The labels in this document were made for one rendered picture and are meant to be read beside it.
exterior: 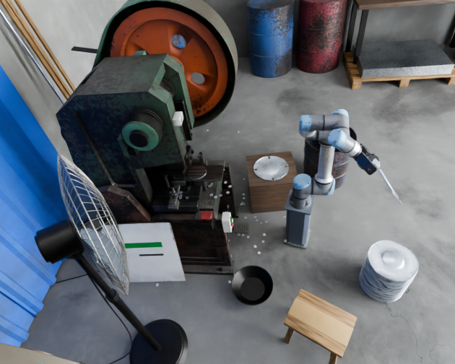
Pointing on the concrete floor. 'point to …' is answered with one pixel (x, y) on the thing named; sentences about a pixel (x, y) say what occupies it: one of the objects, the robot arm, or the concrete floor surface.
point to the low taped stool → (320, 323)
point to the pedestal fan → (63, 230)
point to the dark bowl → (252, 285)
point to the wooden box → (281, 188)
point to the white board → (151, 252)
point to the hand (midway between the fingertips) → (377, 167)
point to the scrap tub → (310, 161)
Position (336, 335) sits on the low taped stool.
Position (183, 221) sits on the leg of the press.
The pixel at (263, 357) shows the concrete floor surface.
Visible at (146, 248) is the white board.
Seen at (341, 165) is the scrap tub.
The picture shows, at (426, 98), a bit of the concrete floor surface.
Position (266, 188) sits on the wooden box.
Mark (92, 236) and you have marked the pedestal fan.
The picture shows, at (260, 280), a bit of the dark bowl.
